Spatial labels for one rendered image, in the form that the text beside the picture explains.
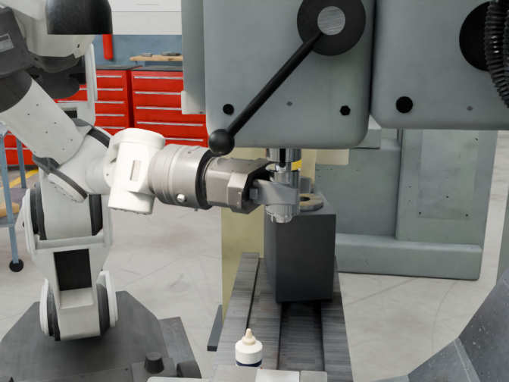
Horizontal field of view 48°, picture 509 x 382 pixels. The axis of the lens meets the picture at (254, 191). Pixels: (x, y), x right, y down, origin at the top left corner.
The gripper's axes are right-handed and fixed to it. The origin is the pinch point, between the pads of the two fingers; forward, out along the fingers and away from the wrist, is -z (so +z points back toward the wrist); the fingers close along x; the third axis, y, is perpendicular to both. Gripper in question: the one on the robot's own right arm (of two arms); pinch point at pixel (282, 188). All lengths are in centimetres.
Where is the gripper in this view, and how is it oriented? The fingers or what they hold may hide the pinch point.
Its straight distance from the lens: 77.5
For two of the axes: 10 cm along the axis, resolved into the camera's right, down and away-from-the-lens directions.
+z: -9.2, -1.2, 3.7
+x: 3.9, -2.6, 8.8
